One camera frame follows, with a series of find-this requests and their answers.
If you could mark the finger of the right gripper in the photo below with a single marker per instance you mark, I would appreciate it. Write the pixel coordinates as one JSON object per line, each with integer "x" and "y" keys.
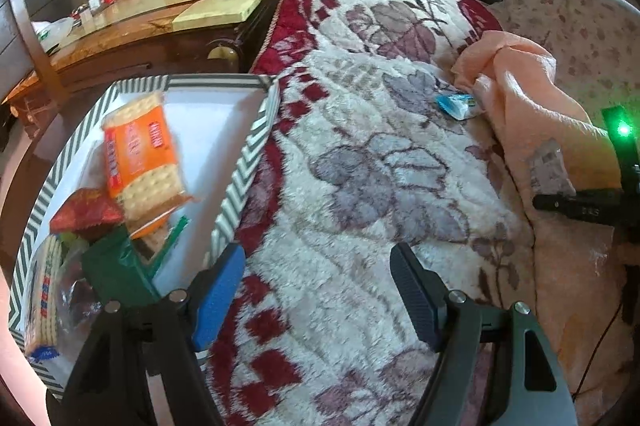
{"x": 597, "y": 206}

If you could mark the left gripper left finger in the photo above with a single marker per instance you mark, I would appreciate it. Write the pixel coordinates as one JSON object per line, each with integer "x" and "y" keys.
{"x": 139, "y": 365}

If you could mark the orange cracker pack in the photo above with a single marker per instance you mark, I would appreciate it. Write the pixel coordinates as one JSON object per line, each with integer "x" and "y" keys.
{"x": 142, "y": 166}

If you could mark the dark green snack packet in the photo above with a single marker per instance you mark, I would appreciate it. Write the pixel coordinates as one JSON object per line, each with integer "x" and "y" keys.
{"x": 117, "y": 271}

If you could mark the wooden chair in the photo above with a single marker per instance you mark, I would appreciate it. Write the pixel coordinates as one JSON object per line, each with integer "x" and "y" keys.
{"x": 22, "y": 54}

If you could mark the green white striped box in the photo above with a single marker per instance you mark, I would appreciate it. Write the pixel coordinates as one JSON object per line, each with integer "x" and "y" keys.
{"x": 220, "y": 124}

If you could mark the peach quilted blanket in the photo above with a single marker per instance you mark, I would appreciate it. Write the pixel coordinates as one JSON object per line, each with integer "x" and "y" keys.
{"x": 578, "y": 277}

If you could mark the floral fleece blanket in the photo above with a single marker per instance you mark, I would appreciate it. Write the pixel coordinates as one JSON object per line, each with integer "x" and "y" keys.
{"x": 359, "y": 159}

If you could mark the blue white candy packet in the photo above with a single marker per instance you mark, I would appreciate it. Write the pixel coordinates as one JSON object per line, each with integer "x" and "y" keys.
{"x": 460, "y": 107}

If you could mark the red snack packet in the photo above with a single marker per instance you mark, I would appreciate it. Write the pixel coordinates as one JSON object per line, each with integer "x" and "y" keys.
{"x": 89, "y": 213}

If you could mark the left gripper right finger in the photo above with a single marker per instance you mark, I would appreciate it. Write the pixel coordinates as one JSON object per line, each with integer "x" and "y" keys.
{"x": 525, "y": 383}

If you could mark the purple clear snack bag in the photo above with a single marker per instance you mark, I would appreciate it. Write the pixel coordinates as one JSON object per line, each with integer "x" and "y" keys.
{"x": 75, "y": 298}

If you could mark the wooden coffee table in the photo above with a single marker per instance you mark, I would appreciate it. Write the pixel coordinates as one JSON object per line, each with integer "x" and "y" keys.
{"x": 133, "y": 38}

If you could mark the floral sofa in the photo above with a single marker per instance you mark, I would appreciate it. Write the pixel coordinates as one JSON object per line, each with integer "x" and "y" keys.
{"x": 595, "y": 44}

